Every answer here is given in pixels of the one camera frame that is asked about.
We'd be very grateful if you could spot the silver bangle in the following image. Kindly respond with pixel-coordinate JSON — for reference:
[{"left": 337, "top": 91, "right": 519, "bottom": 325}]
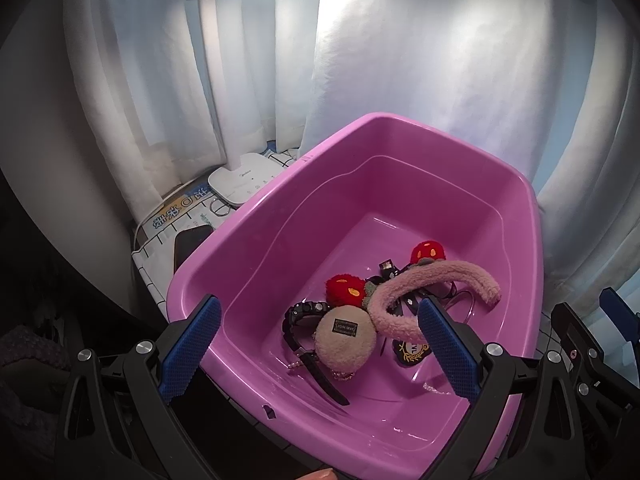
[{"left": 431, "top": 287, "right": 477, "bottom": 333}]

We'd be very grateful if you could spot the black phone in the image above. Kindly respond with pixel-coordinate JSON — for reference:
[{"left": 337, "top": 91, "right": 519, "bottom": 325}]
[{"left": 172, "top": 225, "right": 215, "bottom": 274}]

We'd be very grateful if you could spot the pink plastic basin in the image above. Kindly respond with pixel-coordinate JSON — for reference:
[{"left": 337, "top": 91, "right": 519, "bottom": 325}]
[{"left": 165, "top": 112, "right": 544, "bottom": 479}]

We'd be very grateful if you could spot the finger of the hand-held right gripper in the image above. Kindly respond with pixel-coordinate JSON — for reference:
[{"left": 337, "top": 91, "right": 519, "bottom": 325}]
[
  {"left": 599, "top": 287, "right": 640, "bottom": 356},
  {"left": 549, "top": 302, "right": 608, "bottom": 403}
]

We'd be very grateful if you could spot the dark knitted cloth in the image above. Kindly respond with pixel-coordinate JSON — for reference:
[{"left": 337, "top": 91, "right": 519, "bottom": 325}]
[{"left": 0, "top": 324, "right": 72, "bottom": 463}]

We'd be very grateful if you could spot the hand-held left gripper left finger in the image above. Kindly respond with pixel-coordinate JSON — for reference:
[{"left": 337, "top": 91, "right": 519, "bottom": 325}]
[{"left": 54, "top": 293, "right": 223, "bottom": 480}]

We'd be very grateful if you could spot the white curtain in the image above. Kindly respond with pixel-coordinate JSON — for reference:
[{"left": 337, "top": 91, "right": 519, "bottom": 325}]
[
  {"left": 299, "top": 0, "right": 640, "bottom": 311},
  {"left": 62, "top": 0, "right": 321, "bottom": 223}
]

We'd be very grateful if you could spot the packet with blue print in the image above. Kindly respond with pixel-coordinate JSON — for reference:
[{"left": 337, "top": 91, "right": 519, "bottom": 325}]
[{"left": 140, "top": 180, "right": 227, "bottom": 247}]

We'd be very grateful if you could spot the black badge with gold laurel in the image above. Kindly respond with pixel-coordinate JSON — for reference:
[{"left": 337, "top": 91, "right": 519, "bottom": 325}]
[{"left": 392, "top": 337, "right": 434, "bottom": 364}]

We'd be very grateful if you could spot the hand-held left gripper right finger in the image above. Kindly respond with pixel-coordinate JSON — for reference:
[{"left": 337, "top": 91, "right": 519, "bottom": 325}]
[{"left": 417, "top": 298, "right": 618, "bottom": 480}]

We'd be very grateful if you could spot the black wrist watch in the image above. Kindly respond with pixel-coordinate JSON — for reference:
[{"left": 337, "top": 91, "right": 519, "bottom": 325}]
[{"left": 284, "top": 300, "right": 351, "bottom": 407}]

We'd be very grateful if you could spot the checked white cloth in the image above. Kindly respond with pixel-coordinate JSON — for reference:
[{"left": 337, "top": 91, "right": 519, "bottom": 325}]
[{"left": 132, "top": 142, "right": 302, "bottom": 322}]

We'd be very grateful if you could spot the pink headband with red flowers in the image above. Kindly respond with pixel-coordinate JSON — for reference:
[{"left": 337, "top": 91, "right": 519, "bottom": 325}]
[{"left": 325, "top": 241, "right": 502, "bottom": 346}]

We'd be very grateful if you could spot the white desk lamp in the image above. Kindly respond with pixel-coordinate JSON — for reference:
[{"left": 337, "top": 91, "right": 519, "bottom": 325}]
[{"left": 185, "top": 0, "right": 289, "bottom": 209}]

